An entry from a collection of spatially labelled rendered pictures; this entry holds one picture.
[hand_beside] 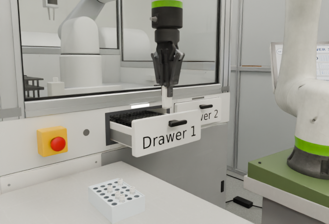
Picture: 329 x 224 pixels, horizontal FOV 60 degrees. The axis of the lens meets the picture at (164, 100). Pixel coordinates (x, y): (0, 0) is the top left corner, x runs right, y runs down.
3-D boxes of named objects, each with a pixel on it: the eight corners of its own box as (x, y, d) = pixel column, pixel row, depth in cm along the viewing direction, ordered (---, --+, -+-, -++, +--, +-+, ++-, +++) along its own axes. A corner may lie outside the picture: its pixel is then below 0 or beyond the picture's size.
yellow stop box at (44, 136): (69, 152, 82) (68, 128, 81) (43, 158, 77) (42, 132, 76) (62, 148, 86) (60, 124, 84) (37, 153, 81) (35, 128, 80)
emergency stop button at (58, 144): (67, 150, 79) (66, 136, 78) (52, 153, 76) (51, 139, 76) (62, 147, 81) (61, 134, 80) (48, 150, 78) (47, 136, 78)
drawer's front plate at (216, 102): (221, 120, 134) (222, 97, 133) (176, 130, 115) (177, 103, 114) (218, 120, 136) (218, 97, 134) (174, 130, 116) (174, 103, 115)
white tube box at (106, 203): (145, 211, 65) (145, 195, 65) (112, 224, 60) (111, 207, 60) (118, 191, 75) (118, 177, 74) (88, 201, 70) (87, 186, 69)
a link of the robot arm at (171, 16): (191, 9, 84) (170, 12, 91) (161, 4, 76) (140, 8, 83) (191, 30, 85) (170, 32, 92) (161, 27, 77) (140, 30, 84)
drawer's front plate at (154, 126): (200, 139, 103) (201, 109, 101) (135, 158, 83) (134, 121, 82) (197, 138, 104) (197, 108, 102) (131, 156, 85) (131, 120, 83)
